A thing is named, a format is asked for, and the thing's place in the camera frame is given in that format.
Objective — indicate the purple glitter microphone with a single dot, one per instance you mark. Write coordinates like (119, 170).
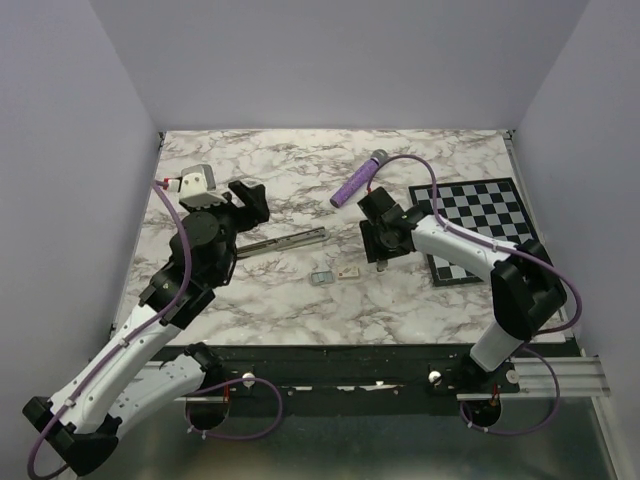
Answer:
(359, 178)

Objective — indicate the stapler metal base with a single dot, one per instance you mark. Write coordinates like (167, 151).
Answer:
(279, 244)

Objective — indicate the white staple box sleeve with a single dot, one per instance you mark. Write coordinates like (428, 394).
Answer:
(348, 272)

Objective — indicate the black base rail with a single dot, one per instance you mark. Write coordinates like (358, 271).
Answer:
(345, 380)

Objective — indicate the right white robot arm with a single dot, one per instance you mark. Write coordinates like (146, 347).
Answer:
(526, 288)

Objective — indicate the open staple tray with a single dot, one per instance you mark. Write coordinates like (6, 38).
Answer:
(319, 278)

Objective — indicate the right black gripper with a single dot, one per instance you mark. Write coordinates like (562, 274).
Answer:
(373, 251)

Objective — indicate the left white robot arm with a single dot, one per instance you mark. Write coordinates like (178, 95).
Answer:
(78, 422)

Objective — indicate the black white checkerboard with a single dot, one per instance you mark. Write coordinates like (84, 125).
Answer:
(493, 208)

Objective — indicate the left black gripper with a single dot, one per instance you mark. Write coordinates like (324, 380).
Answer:
(257, 209)

